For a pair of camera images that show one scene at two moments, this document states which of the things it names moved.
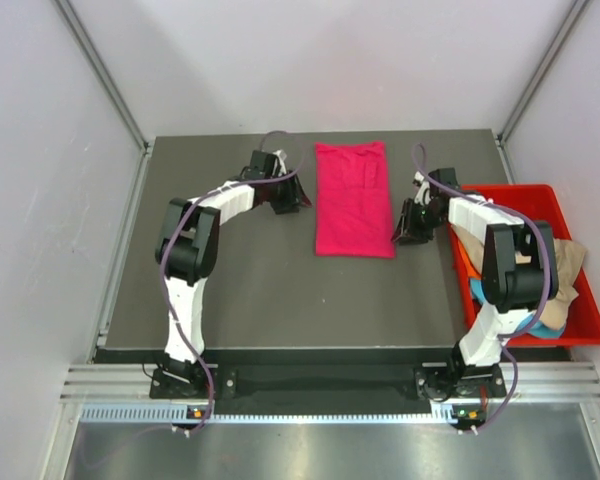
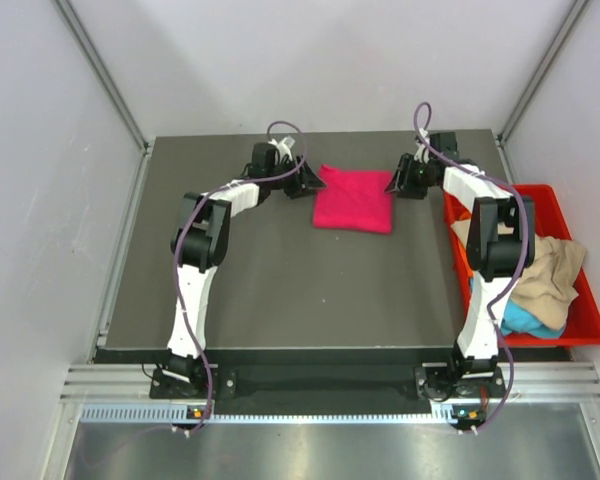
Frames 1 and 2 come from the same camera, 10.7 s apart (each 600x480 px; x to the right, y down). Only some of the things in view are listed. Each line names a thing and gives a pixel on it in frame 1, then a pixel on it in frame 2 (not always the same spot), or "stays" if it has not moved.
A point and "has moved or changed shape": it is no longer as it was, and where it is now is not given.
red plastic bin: (474, 307) stays
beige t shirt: (568, 257) stays
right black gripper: (407, 233) -> (407, 189)
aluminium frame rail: (133, 382) stays
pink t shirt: (352, 205) has moved or changed shape
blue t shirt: (537, 328) stays
